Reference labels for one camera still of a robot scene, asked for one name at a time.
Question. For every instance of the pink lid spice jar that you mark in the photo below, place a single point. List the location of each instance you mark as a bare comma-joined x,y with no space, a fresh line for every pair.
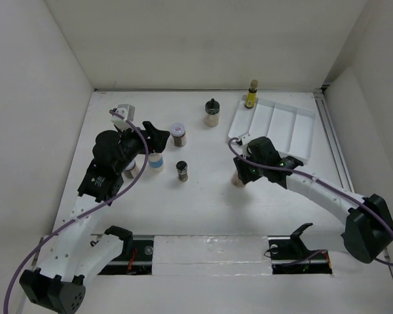
236,181

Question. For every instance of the black grinder cap jar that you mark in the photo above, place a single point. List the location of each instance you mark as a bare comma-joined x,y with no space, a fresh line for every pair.
212,109

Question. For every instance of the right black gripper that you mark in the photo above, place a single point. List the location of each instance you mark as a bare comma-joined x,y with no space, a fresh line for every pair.
243,173

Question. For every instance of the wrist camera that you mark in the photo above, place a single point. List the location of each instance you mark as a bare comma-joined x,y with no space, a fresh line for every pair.
243,141
125,112

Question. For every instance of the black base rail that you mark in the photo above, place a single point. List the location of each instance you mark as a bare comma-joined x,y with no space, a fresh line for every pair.
208,256

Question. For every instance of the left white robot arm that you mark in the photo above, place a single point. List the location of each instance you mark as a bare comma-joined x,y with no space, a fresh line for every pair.
58,283

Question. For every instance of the small black cap jar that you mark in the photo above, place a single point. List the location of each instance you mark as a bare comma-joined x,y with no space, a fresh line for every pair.
182,171

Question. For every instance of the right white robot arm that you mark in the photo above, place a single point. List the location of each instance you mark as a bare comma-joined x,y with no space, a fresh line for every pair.
368,225

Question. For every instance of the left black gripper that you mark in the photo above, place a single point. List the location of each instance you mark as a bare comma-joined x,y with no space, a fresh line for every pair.
156,137

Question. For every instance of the blue label white bottle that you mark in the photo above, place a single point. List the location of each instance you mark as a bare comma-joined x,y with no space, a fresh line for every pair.
156,162

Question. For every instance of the silver lid jar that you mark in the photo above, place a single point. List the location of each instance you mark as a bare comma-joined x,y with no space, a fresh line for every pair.
131,171

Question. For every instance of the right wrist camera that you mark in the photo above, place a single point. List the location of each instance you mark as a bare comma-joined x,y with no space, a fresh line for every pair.
243,141

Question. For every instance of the white divided tray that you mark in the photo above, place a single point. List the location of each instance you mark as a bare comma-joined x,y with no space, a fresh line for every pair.
290,128

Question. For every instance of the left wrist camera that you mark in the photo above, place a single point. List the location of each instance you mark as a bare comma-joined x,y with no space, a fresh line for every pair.
125,112

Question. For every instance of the white lid spice jar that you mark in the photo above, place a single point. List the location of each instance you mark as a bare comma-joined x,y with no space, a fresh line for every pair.
178,133

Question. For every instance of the yellow label sauce bottle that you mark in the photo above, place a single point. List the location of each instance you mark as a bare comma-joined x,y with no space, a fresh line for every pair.
251,96

